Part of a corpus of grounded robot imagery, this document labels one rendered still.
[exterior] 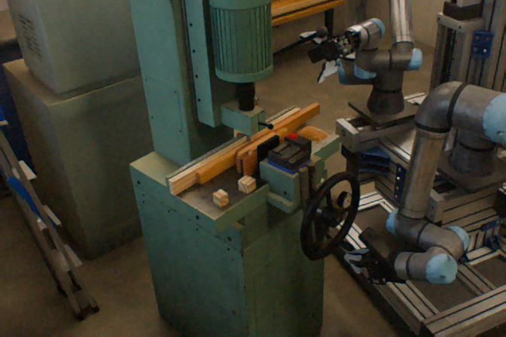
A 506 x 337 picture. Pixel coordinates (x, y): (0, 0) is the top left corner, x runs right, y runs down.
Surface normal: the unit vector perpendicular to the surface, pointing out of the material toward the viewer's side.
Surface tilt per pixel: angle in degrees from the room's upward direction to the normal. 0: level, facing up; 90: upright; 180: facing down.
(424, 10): 90
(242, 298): 90
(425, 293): 0
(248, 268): 90
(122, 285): 0
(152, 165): 0
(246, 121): 90
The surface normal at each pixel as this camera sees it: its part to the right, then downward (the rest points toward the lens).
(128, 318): -0.04, -0.85
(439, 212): 0.40, 0.47
